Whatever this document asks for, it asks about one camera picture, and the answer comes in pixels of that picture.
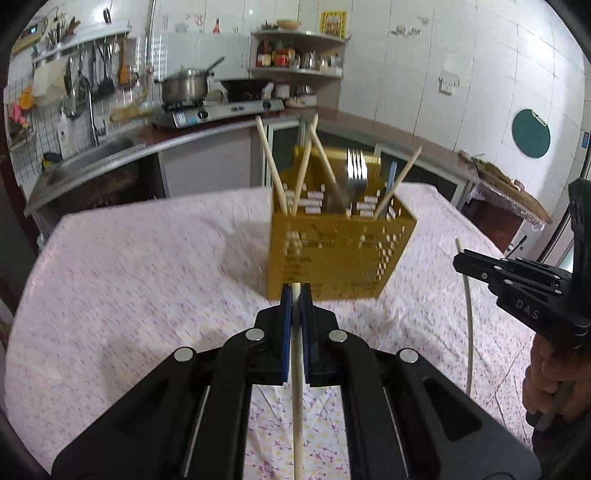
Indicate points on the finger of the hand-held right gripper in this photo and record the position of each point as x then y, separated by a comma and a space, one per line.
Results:
508, 272

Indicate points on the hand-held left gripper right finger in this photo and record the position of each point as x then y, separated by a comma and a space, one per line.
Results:
305, 323

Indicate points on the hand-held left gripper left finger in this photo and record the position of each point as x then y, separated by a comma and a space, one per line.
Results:
287, 323

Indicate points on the yellow slotted utensil holder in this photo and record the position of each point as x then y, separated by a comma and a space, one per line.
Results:
332, 249

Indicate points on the person's right hand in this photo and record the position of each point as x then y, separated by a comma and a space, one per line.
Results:
549, 374

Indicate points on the green round cutting board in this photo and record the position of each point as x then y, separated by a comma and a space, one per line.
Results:
531, 134

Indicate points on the floral tablecloth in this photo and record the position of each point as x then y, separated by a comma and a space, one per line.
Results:
138, 277

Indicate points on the cabinet door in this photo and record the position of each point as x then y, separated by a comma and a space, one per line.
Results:
284, 152

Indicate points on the steel kitchen counter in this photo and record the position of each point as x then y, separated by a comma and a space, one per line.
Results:
194, 138

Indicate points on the gas stove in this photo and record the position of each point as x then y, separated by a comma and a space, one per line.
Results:
217, 113

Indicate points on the black wok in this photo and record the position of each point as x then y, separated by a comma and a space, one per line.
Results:
244, 87

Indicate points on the steel sink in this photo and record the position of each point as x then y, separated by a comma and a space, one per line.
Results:
92, 157

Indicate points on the steel cooking pot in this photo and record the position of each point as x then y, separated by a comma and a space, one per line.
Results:
182, 87

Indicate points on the yellow and black cloth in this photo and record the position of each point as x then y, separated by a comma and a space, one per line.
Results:
51, 162

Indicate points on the kitchen faucet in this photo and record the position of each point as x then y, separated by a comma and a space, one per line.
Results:
92, 110

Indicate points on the white soap bottle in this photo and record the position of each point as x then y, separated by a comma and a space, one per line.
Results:
64, 136

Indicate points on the white wall socket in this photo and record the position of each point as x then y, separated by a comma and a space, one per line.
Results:
448, 83

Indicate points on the corner wall shelf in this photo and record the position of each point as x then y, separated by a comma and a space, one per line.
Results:
295, 74

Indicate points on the yellow wall poster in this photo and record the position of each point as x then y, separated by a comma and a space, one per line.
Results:
333, 24

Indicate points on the hanging kitchen utensils rail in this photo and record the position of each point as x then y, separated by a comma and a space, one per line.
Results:
92, 60

